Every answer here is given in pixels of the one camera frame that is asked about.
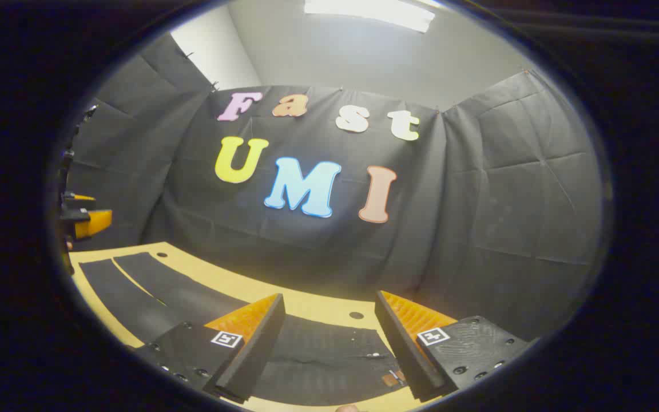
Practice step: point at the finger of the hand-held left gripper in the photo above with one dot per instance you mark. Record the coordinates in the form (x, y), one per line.
(82, 197)
(96, 222)

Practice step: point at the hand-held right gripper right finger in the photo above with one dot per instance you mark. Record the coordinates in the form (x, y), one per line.
(404, 349)

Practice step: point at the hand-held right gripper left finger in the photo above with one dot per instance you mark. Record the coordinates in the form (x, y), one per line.
(255, 349)

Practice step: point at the dark grey jeans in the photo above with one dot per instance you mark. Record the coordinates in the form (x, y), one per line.
(152, 289)

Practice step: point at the black backdrop cloth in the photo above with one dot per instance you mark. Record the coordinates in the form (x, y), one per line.
(318, 252)

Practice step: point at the ceiling light panel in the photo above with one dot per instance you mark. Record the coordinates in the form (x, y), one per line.
(370, 11)

